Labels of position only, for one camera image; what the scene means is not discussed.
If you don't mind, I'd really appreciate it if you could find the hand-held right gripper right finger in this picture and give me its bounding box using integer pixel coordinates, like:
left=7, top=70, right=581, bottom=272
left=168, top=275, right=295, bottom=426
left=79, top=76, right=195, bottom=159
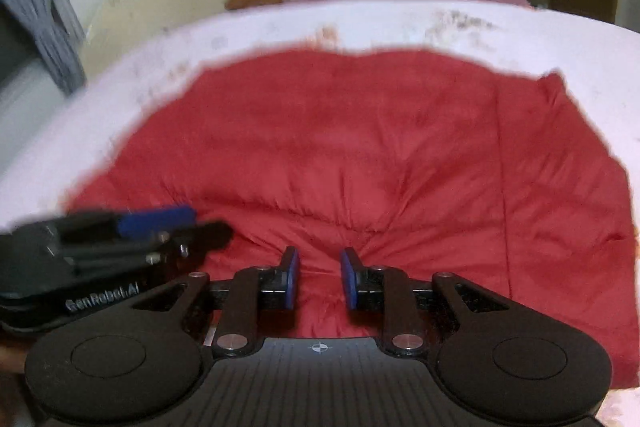
left=340, top=246, right=512, bottom=356

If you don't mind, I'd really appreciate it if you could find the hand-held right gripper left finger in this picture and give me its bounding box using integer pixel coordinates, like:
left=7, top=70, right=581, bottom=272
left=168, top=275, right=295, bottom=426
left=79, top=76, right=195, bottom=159
left=131, top=246, right=301, bottom=361

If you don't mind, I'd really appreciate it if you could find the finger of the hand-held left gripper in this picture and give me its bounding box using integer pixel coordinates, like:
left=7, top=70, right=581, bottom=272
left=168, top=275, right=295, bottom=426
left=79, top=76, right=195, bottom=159
left=160, top=221, right=235, bottom=255
left=117, top=206, right=197, bottom=240

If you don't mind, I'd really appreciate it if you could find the red down jacket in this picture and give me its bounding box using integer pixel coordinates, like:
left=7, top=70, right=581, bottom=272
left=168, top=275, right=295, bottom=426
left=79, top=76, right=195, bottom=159
left=62, top=46, right=638, bottom=392

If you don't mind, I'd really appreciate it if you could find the floral white bed sheet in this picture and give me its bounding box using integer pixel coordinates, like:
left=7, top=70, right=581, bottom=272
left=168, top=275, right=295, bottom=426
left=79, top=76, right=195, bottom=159
left=0, top=0, right=640, bottom=427

